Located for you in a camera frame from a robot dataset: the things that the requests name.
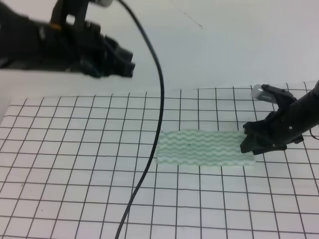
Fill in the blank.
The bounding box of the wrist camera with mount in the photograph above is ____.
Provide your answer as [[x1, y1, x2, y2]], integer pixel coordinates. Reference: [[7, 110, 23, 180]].
[[50, 0, 113, 28], [251, 84, 297, 111]]

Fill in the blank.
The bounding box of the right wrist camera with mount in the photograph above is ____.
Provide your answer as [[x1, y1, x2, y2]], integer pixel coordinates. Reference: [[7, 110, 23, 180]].
[[251, 84, 297, 111]]

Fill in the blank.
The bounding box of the green wavy striped towel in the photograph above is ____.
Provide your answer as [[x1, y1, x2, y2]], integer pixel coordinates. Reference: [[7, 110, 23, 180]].
[[156, 129, 255, 167]]

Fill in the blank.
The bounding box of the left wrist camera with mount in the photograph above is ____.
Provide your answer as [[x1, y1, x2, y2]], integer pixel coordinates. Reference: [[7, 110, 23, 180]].
[[50, 0, 113, 28]]

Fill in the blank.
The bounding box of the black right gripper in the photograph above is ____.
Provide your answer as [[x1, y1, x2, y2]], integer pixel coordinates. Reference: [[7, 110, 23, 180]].
[[240, 112, 304, 154]]

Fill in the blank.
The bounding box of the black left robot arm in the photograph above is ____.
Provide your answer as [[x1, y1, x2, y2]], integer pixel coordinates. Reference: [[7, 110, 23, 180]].
[[0, 0, 135, 78]]

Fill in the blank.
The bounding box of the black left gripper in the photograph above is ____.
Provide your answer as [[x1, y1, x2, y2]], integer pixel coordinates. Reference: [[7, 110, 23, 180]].
[[34, 22, 135, 78]]

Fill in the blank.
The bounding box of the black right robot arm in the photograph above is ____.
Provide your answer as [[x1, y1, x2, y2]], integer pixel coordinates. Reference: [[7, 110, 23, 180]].
[[240, 84, 319, 155]]

